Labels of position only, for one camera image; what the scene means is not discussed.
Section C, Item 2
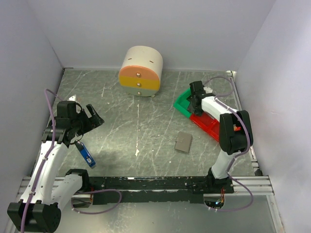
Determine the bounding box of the green plastic bin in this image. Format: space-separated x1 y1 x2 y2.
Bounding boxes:
173 88 191 118

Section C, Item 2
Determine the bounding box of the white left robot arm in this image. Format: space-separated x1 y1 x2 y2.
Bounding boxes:
7 100 104 233

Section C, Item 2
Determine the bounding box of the blue card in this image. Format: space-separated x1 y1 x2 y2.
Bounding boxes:
74 141 96 168

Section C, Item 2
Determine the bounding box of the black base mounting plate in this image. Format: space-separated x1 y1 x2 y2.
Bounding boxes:
89 175 234 205

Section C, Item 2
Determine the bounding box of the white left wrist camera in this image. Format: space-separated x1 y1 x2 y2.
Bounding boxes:
68 95 77 102

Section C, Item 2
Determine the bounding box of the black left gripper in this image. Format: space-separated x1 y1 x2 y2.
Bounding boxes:
70 103 104 136

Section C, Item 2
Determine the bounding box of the red double plastic bin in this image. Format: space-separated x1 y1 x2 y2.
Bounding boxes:
190 113 220 142

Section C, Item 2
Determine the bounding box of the aluminium rail frame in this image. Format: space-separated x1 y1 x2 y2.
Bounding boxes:
19 70 275 197

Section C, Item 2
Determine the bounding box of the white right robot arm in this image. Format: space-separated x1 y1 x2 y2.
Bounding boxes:
188 81 253 193

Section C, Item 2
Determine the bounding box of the grey card holder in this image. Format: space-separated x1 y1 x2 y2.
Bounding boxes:
174 131 192 153

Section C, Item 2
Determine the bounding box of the round three-drawer cabinet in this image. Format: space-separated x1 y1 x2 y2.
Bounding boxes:
119 46 163 97

